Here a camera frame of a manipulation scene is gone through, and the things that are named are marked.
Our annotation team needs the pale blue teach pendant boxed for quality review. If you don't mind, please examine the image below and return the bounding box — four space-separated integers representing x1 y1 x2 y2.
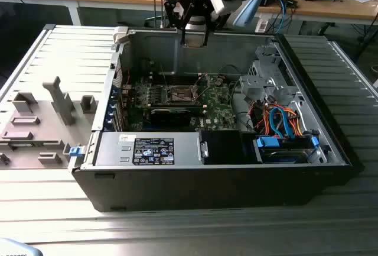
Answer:
0 237 41 256

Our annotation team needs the silver CPU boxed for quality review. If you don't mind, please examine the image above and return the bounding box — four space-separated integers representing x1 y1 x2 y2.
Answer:
183 35 206 48

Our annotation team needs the blue plastic latch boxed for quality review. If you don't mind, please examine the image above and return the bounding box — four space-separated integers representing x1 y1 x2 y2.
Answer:
67 145 84 158

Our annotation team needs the blue data wire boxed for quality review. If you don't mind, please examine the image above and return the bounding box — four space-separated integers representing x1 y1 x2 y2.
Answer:
269 106 294 138

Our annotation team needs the CPU socket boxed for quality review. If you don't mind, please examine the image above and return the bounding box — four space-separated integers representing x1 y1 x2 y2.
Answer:
165 84 193 105

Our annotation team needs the blue hanging cable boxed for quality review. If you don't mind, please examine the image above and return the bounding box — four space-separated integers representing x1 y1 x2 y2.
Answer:
275 0 290 31

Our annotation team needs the grey metal drive cage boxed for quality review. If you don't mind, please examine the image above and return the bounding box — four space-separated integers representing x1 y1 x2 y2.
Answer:
238 44 299 106

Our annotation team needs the grey power supply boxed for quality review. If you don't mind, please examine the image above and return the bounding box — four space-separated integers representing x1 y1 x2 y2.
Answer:
94 131 204 167

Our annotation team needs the orange wire bundle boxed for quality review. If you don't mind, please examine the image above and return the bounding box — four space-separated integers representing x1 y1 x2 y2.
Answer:
250 104 305 137

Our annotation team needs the hard disk in blue carrier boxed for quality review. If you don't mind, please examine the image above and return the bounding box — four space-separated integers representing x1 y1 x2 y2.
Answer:
253 134 322 164

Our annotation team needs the black graphics card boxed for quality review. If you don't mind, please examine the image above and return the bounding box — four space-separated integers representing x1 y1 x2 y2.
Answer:
128 102 208 128

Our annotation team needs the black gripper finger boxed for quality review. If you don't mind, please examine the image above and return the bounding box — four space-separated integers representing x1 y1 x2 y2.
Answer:
164 0 190 46
203 10 226 46

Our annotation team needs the pale case release latch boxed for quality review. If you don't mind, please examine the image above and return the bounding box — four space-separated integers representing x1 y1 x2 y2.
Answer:
113 26 131 46

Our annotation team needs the black PC case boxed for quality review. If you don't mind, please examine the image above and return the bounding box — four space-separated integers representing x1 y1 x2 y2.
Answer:
71 27 364 213

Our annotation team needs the green motherboard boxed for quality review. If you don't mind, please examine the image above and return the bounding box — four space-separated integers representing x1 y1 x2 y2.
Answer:
125 72 239 132

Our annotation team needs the grey parts rack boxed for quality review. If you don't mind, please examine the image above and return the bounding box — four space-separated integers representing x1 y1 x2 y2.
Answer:
0 75 99 170

